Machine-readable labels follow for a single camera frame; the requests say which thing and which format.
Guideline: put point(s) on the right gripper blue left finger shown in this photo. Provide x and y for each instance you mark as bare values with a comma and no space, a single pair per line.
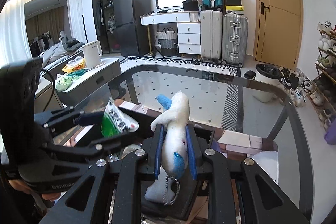
159,137

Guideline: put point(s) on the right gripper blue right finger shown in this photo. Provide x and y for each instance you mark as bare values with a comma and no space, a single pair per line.
191,155

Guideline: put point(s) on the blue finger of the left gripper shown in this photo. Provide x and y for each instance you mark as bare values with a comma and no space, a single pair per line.
95,147
59,121

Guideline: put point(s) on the green white snack bag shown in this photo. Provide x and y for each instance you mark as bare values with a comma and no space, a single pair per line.
115,122

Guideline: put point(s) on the white blue plush toy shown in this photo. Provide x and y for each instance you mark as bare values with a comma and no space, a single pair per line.
174,161

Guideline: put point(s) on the person's left hand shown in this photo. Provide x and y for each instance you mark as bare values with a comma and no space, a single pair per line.
20,185

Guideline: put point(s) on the black storage bin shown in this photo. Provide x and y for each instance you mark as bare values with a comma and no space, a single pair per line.
175,191

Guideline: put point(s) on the grey white side cabinet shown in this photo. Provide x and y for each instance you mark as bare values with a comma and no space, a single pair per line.
80,88

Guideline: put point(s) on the anime printed desk mat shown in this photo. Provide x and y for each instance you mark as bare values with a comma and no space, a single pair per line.
249,153

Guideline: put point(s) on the white electric kettle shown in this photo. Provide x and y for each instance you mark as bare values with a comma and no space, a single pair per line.
92,54

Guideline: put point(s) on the woven laundry basket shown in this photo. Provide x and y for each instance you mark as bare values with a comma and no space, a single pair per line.
167,39

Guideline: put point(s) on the white drawer desk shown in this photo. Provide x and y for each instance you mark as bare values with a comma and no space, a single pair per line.
188,28

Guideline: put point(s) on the white trash bin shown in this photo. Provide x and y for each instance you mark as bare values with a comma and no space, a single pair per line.
269,74

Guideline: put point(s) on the white suitcase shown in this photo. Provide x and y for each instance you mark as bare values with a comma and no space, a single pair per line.
211,34

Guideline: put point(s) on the silver ribbed suitcase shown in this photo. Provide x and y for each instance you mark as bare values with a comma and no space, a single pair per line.
234,39

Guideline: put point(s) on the black refrigerator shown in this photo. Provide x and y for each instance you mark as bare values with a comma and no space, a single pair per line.
130,34

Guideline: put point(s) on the black bag on desk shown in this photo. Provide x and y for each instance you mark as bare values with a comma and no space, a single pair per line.
190,5

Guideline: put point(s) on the oval desk mirror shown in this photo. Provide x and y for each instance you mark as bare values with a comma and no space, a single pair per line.
169,4

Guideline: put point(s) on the purple bag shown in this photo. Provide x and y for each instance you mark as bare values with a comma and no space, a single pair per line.
330,136

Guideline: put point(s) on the tan wooden door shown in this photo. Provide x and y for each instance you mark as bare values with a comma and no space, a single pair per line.
278,33

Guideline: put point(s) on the wooden shoe rack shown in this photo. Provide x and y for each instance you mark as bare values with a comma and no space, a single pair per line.
323,96

